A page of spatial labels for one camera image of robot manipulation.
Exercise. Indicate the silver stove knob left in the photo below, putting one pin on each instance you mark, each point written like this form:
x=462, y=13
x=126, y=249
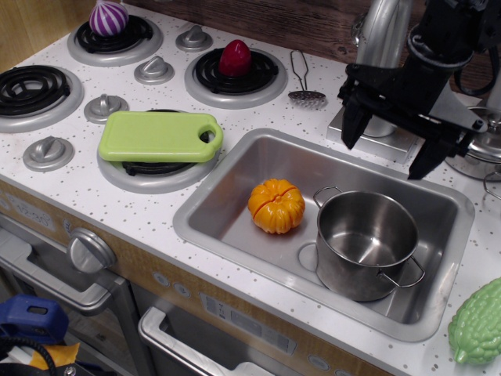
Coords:
x=98, y=110

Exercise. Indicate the silver stove knob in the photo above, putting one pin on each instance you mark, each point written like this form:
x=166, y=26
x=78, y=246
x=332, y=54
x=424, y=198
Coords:
x=194, y=40
x=155, y=71
x=48, y=154
x=98, y=110

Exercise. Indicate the silver oven dial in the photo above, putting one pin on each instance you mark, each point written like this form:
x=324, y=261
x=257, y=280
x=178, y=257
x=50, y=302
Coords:
x=88, y=253

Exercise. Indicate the front right stove burner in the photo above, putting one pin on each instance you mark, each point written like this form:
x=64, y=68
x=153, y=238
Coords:
x=154, y=178

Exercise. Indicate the orange toy pumpkin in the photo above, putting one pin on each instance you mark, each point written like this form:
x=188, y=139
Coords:
x=276, y=206

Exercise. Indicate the silver toy faucet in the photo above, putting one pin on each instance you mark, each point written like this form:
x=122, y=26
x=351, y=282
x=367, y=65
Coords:
x=379, y=35

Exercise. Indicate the silver oven door handle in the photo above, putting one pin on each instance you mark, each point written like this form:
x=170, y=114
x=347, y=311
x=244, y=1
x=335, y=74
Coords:
x=102, y=313

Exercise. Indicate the green toy bitter gourd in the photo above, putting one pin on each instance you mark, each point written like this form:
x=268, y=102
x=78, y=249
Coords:
x=474, y=331

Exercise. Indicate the back left stove burner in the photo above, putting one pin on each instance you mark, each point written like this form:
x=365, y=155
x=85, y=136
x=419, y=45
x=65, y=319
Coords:
x=140, y=39

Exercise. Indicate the silver stove knob front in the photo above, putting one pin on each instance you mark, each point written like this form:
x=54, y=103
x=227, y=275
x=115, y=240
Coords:
x=48, y=154

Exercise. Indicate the front left stove burner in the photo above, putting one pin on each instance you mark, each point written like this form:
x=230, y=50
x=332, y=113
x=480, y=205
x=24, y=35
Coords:
x=37, y=96

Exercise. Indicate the green plastic cutting board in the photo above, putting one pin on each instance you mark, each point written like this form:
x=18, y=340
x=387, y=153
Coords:
x=154, y=136

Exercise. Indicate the silver sink basin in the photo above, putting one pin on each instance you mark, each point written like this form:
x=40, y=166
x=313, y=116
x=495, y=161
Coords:
x=216, y=218

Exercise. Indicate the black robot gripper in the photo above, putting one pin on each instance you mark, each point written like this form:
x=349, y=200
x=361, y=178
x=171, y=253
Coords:
x=417, y=95

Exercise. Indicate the steel pot with lid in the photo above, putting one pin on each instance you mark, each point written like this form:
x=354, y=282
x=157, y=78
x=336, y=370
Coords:
x=483, y=157

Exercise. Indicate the silver stove knob middle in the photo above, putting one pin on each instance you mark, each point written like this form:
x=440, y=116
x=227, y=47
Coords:
x=155, y=71

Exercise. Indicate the red toy egg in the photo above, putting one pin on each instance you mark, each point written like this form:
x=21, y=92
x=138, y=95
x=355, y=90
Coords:
x=236, y=59

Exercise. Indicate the wire utensil handle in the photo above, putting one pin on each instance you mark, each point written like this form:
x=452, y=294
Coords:
x=489, y=184

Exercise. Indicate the steel pot in sink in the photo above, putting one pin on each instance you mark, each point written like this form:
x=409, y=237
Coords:
x=364, y=242

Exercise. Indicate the silver stove knob back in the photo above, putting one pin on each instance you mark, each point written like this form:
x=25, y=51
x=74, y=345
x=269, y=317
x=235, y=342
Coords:
x=194, y=40

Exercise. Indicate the small metal strainer spoon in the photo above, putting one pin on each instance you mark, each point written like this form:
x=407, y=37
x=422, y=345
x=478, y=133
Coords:
x=303, y=96

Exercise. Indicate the blue clamp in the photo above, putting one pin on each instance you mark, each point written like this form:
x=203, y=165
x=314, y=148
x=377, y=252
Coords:
x=38, y=319

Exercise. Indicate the purple striped toy onion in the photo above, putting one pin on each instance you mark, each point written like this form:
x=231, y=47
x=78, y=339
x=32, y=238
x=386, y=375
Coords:
x=108, y=19

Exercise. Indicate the stove burner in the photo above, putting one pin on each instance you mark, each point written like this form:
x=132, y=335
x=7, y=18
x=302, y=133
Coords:
x=37, y=96
x=140, y=39
x=154, y=178
x=205, y=83

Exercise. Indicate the yellow tape piece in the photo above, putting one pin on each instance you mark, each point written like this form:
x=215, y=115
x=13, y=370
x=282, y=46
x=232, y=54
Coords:
x=61, y=355

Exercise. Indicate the back right stove burner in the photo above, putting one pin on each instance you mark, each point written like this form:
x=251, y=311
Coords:
x=205, y=83

